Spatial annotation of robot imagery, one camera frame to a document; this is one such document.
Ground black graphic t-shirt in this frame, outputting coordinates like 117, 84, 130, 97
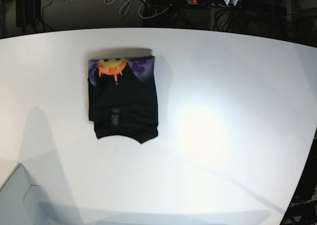
88, 56, 159, 144

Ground black power strip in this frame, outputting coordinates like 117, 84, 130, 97
185, 0, 242, 9

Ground black equipment box left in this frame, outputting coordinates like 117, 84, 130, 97
15, 0, 41, 28

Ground white bin corner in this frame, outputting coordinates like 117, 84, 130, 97
0, 165, 46, 225

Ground white cable loop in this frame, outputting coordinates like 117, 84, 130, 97
104, 0, 149, 19

